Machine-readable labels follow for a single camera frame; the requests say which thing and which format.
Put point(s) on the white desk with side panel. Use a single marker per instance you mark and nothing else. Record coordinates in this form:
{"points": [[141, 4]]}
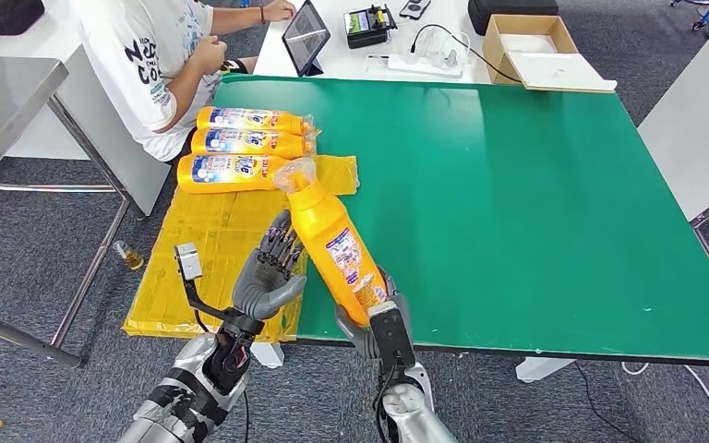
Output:
{"points": [[91, 122]]}

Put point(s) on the black bag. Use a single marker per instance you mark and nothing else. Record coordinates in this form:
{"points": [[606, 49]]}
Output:
{"points": [[0, 13]]}

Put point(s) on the person's right hand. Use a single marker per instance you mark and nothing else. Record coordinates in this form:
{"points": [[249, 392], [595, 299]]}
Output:
{"points": [[207, 55]]}

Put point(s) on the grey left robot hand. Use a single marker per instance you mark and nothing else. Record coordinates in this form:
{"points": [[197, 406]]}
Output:
{"points": [[269, 275]]}

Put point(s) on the person's left hand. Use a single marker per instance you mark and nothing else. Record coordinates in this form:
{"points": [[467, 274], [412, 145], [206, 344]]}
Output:
{"points": [[278, 10]]}

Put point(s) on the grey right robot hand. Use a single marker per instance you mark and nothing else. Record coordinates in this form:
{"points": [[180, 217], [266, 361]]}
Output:
{"points": [[360, 333]]}

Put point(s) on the white table metal legs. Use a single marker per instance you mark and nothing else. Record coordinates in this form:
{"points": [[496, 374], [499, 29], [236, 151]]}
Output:
{"points": [[700, 134]]}

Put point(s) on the open cardboard box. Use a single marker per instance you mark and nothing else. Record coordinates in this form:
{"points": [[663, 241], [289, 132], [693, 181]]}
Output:
{"points": [[494, 47]]}

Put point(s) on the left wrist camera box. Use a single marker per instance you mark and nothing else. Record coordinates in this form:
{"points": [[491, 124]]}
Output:
{"points": [[188, 262]]}

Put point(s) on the clear plastic bag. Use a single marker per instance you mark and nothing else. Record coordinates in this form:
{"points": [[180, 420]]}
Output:
{"points": [[448, 50]]}

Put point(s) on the white table foot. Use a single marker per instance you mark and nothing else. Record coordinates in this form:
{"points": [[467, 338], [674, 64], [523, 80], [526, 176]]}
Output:
{"points": [[267, 354], [541, 368]]}

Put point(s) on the steel table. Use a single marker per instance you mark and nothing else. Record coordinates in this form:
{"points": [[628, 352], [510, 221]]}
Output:
{"points": [[0, 104]]}

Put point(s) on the white foam pad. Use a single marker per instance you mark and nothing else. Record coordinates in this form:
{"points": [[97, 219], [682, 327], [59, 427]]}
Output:
{"points": [[526, 43]]}

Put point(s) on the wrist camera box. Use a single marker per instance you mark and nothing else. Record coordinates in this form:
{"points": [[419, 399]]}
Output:
{"points": [[188, 262], [391, 336]]}

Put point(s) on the yellow taped plastic sheet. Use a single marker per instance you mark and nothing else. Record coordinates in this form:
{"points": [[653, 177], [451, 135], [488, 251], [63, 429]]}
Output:
{"points": [[220, 244]]}

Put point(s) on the person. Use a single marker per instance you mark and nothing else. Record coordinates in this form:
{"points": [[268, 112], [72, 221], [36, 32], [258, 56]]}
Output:
{"points": [[146, 79]]}

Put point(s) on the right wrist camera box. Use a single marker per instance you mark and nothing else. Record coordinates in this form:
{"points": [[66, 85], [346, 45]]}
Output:
{"points": [[391, 336]]}

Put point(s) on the orange detergent bottle clear cap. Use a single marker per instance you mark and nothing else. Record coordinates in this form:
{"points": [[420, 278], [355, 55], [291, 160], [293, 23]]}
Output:
{"points": [[232, 174], [250, 118], [330, 244], [250, 142]]}

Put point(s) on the black tablet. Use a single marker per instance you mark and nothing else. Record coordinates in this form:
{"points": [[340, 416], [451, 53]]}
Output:
{"points": [[305, 38]]}

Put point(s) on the black device green label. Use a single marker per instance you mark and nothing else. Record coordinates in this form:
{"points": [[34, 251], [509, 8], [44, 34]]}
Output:
{"points": [[367, 29]]}

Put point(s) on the small glass bottle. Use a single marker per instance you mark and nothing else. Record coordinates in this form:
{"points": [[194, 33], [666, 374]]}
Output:
{"points": [[129, 258]]}

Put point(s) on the white power strip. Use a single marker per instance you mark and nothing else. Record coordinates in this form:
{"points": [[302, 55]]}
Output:
{"points": [[406, 65]]}

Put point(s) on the black case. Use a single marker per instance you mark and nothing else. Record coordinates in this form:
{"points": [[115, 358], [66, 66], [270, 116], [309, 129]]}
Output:
{"points": [[510, 11]]}

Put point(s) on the white flat board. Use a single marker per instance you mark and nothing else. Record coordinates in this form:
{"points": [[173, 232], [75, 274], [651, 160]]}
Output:
{"points": [[559, 72]]}

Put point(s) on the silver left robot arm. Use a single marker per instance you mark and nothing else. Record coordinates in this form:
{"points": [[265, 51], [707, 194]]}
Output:
{"points": [[195, 391]]}

